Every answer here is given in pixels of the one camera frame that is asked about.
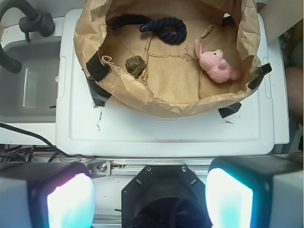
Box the dark blue rope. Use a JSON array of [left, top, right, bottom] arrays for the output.
[[111, 13, 187, 44]]

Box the pink plush bunny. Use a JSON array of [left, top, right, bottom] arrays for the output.
[[194, 39, 241, 84]]

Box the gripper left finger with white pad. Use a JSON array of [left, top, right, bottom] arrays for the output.
[[0, 162, 96, 228]]

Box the dark grey toy faucet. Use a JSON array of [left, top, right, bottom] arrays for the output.
[[0, 0, 55, 74]]

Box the black tape strip right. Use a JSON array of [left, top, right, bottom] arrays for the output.
[[218, 63, 272, 119]]

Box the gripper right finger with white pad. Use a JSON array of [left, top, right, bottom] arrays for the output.
[[205, 155, 304, 228]]

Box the black cable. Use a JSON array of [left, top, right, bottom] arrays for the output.
[[0, 122, 97, 162]]

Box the black tape strip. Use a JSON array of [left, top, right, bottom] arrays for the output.
[[86, 51, 112, 107], [218, 63, 272, 119]]

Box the black tape strip left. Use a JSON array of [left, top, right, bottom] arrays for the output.
[[86, 51, 112, 107]]

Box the aluminium rail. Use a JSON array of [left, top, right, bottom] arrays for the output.
[[82, 157, 214, 177]]

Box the brown paper bag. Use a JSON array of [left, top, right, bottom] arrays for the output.
[[74, 0, 261, 118]]

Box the grey toy sink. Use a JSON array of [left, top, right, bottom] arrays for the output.
[[0, 18, 63, 124]]

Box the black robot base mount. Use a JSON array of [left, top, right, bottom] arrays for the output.
[[121, 165, 213, 228]]

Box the white plastic bin lid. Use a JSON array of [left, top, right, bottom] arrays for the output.
[[55, 9, 275, 158]]

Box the brown rock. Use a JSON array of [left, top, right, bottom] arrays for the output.
[[125, 56, 147, 78]]

